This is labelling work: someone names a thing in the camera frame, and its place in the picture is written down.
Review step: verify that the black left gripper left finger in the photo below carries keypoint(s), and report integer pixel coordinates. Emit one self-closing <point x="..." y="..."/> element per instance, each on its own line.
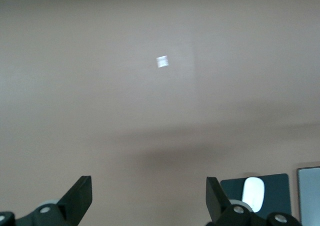
<point x="72" y="203"/>

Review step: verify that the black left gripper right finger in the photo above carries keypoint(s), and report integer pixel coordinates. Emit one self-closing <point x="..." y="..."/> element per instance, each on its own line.
<point x="220" y="206"/>

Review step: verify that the white computer mouse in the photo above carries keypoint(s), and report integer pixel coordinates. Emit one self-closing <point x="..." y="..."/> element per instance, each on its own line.
<point x="253" y="193"/>

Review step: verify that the black mouse pad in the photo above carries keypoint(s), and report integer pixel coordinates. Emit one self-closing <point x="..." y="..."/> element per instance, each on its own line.
<point x="277" y="193"/>

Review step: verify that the silver closed laptop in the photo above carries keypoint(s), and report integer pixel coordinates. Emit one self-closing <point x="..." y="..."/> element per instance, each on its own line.
<point x="310" y="198"/>

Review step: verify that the small square tape patch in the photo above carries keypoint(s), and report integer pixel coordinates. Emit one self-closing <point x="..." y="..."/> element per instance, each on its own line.
<point x="162" y="61"/>

